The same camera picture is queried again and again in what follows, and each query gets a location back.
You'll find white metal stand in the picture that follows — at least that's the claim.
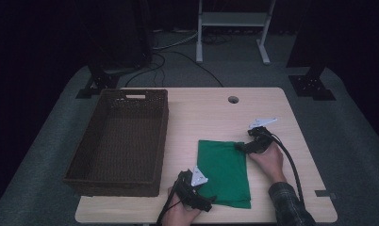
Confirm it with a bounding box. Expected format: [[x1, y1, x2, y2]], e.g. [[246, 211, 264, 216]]
[[195, 0, 277, 66]]

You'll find black metal stand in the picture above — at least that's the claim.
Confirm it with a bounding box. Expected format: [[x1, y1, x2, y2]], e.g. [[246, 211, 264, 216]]
[[286, 0, 337, 102], [75, 0, 154, 100]]

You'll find black cable bundle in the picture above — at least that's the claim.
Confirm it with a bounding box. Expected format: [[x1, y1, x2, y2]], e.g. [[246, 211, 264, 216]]
[[202, 32, 233, 45]]

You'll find person's right hand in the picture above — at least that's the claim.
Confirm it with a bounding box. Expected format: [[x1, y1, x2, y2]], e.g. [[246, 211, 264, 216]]
[[249, 142, 288, 184]]

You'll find black floor cable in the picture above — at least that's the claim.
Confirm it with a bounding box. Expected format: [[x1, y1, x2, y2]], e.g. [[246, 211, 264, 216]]
[[124, 50, 224, 89]]

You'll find green printed t-shirt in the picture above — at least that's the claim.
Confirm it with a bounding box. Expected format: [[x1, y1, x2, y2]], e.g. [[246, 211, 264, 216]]
[[196, 139, 252, 210]]

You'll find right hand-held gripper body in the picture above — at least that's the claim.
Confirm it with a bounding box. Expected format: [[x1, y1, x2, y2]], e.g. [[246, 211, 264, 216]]
[[247, 117, 278, 154]]

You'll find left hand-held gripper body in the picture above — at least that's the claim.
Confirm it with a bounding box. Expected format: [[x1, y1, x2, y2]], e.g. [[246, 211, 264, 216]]
[[176, 165, 209, 211]]

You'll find white floor cable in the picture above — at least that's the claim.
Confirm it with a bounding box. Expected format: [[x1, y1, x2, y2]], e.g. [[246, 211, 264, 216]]
[[153, 31, 200, 51]]

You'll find brown wicker basket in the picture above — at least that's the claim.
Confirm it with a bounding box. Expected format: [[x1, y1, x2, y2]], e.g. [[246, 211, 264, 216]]
[[63, 88, 170, 198]]

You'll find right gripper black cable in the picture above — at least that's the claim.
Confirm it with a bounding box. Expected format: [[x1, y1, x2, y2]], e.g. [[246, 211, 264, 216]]
[[266, 133, 305, 205]]

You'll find person's left hand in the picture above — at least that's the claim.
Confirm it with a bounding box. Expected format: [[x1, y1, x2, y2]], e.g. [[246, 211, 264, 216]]
[[161, 187, 201, 226]]

